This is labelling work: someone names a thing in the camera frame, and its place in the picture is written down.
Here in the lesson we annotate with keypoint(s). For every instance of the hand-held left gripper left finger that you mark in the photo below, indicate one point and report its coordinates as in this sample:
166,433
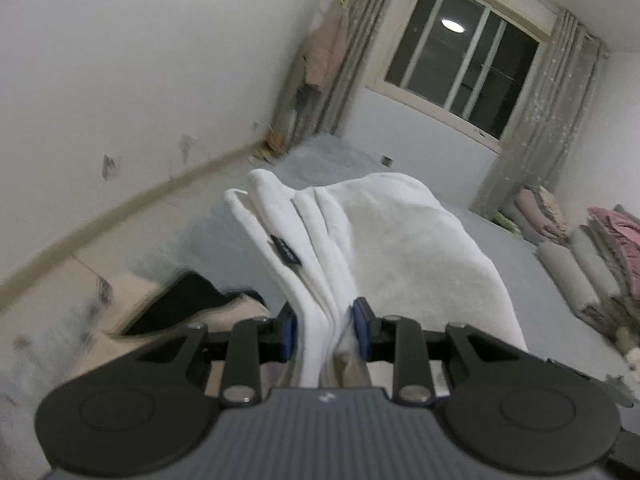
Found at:
289,334

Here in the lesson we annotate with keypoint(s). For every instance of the small dark wall socket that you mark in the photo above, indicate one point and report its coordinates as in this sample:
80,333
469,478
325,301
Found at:
386,160

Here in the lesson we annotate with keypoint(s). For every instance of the white long-sleeve sweater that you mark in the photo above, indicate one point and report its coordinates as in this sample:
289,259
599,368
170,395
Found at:
400,240

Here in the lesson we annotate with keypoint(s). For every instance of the beige garment with black cuff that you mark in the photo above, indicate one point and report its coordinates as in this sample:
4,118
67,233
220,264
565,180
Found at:
190,300

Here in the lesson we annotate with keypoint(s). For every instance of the pink ruffled quilt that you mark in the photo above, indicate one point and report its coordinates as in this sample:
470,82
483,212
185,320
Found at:
617,230

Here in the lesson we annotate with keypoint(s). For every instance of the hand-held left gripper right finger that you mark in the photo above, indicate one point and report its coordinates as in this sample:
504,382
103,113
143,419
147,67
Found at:
361,334

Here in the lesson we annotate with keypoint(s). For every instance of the grey curtain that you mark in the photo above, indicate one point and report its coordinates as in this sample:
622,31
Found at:
360,50
545,120

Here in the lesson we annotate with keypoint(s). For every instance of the grey folded quilt stack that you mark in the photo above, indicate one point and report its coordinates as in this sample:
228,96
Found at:
595,255

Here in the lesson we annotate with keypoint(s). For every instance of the pink hanging garment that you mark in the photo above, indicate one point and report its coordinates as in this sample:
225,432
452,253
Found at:
327,50

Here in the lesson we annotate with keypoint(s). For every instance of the floral patterned cushion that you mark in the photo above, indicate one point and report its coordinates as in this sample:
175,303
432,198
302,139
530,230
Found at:
552,210

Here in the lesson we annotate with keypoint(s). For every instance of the pink folded blanket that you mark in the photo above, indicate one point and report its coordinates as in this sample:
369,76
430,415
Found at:
530,210

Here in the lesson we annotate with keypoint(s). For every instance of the window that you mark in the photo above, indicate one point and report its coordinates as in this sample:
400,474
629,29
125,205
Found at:
460,55

